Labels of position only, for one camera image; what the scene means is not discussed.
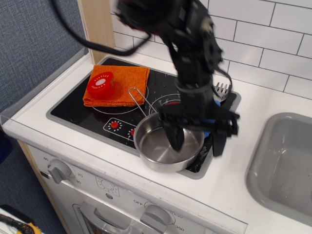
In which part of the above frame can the grey left oven knob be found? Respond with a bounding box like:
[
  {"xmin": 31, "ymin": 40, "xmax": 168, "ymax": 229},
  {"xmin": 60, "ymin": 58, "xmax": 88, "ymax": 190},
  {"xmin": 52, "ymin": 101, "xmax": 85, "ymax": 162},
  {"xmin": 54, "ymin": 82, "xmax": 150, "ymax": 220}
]
[{"xmin": 47, "ymin": 159, "xmax": 74, "ymax": 184}]

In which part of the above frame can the grey plastic sink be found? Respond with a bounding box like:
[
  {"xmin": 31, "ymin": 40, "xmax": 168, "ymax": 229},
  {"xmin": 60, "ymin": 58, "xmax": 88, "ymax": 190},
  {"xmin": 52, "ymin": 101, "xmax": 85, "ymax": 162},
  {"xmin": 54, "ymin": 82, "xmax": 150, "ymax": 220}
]
[{"xmin": 246, "ymin": 113, "xmax": 312, "ymax": 226}]

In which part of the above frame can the white toy oven door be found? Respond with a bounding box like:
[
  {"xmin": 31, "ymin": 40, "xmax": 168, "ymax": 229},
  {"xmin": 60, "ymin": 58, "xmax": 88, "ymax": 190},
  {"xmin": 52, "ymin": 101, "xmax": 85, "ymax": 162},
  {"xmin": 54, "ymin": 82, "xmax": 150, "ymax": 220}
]
[{"xmin": 73, "ymin": 202, "xmax": 155, "ymax": 234}]

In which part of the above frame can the black toy stovetop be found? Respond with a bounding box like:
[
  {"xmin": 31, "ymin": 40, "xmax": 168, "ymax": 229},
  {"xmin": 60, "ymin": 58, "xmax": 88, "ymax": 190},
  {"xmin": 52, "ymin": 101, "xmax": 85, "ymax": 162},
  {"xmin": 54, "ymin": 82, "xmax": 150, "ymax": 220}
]
[{"xmin": 47, "ymin": 58, "xmax": 241, "ymax": 179}]

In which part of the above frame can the blue handled toy fork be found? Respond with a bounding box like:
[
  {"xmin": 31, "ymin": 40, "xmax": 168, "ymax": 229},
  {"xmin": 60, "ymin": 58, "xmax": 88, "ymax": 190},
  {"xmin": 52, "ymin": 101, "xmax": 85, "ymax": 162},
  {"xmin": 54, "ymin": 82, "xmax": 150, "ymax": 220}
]
[{"xmin": 204, "ymin": 82, "xmax": 231, "ymax": 139}]

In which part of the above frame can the stainless steel pot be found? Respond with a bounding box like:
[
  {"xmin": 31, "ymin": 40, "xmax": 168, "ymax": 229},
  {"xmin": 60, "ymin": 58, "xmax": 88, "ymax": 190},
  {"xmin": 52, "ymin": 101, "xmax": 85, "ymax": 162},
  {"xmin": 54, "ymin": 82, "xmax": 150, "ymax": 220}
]
[{"xmin": 128, "ymin": 87, "xmax": 205, "ymax": 173}]

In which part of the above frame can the orange folded cloth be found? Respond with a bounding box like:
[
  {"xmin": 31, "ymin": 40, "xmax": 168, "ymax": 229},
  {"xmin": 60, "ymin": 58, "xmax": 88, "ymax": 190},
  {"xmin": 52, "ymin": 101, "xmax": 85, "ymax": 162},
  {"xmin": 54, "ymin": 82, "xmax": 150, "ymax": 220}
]
[{"xmin": 83, "ymin": 65, "xmax": 150, "ymax": 107}]

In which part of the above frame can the yellow black object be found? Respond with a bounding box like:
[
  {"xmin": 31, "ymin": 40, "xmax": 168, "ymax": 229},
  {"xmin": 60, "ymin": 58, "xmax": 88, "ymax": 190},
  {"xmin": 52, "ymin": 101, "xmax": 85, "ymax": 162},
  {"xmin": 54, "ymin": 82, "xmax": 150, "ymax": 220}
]
[{"xmin": 0, "ymin": 214, "xmax": 42, "ymax": 234}]

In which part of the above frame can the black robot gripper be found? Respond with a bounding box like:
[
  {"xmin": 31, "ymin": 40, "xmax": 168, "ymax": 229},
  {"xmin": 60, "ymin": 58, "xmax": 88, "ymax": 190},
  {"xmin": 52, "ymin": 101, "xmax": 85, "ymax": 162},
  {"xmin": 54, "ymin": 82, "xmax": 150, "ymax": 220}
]
[{"xmin": 159, "ymin": 84, "xmax": 239, "ymax": 157}]

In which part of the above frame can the red toy tomato half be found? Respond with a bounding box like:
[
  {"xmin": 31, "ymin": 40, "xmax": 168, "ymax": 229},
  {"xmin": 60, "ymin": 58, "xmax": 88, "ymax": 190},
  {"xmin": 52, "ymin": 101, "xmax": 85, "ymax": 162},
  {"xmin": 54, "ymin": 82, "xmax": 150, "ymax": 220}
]
[{"xmin": 86, "ymin": 72, "xmax": 115, "ymax": 99}]

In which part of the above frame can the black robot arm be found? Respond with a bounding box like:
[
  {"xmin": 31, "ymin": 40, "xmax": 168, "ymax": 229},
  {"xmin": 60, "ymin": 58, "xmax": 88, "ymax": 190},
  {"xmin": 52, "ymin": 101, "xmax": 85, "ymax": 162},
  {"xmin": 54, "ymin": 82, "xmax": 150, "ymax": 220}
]
[{"xmin": 116, "ymin": 0, "xmax": 239, "ymax": 156}]

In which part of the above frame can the grey right oven knob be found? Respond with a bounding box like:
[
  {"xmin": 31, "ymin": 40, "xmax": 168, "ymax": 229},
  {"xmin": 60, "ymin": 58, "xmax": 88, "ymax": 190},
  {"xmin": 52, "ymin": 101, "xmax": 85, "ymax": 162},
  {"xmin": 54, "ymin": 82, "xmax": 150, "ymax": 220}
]
[{"xmin": 140, "ymin": 205, "xmax": 172, "ymax": 234}]

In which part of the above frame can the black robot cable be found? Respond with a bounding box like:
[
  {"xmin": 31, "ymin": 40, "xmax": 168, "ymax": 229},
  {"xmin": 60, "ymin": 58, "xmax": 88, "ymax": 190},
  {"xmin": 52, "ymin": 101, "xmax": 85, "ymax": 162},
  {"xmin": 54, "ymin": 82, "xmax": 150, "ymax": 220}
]
[{"xmin": 50, "ymin": 0, "xmax": 153, "ymax": 56}]

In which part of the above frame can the grey oven knob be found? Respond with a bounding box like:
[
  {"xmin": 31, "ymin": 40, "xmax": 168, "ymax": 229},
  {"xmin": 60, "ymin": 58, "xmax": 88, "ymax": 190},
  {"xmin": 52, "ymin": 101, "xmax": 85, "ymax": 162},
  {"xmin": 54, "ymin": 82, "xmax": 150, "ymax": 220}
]
[
  {"xmin": 47, "ymin": 159, "xmax": 74, "ymax": 184},
  {"xmin": 140, "ymin": 205, "xmax": 172, "ymax": 234}
]

